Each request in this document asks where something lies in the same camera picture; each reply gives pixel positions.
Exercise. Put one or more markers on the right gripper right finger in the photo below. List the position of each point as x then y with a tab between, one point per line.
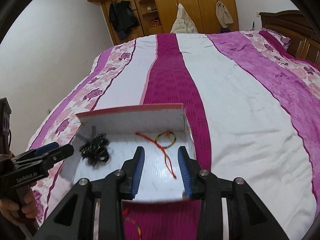
248	216

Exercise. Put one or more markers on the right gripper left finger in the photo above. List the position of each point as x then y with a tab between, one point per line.
73	217

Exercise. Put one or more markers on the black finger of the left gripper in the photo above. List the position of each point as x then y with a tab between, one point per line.
59	154

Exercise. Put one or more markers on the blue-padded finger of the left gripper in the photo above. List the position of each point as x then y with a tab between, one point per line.
46	148

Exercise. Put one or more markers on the black ribbon hair claw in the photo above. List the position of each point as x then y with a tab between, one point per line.
95	151

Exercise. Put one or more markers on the red cardboard box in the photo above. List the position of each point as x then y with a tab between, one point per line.
160	129

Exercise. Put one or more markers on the pink floral striped bedspread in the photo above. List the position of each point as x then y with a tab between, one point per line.
252	107

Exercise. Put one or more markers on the black hanging coat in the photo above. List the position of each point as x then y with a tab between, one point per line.
122	18

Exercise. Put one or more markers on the wooden wardrobe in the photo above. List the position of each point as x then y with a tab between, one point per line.
202	12

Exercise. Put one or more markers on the red box on shelf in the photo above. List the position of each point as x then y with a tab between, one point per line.
156	22

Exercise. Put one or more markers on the pink pillow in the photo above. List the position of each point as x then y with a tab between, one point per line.
283	40

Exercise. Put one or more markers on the dark wooden headboard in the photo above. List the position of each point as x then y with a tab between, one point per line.
292	24

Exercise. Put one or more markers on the cream puffy jacket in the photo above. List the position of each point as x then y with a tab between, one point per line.
183	23

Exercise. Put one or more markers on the beige hanging garment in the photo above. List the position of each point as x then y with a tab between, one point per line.
223	16

